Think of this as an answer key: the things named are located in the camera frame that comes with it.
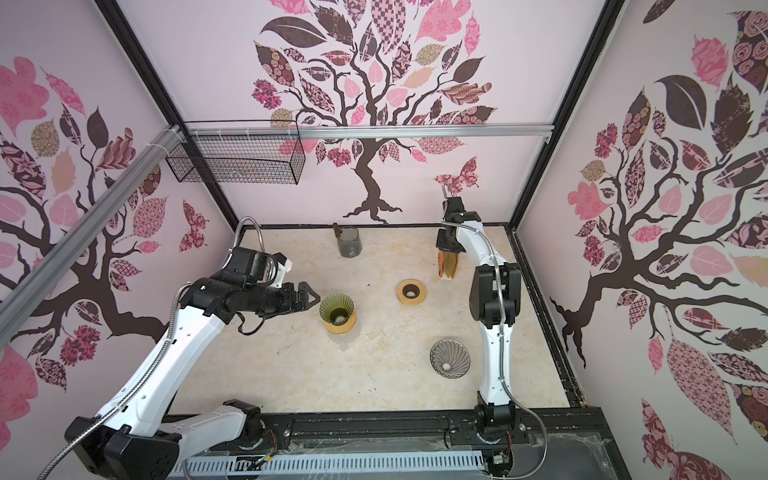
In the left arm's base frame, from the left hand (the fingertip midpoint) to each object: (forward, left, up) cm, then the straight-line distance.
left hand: (304, 307), depth 73 cm
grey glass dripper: (-7, -39, -17) cm, 43 cm away
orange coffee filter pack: (+27, -42, -17) cm, 53 cm away
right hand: (+32, -43, -11) cm, 55 cm away
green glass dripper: (+7, -6, -13) cm, 15 cm away
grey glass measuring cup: (+33, -7, -12) cm, 36 cm away
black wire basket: (+72, +36, -5) cm, 80 cm away
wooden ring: (+13, -29, -20) cm, 38 cm away
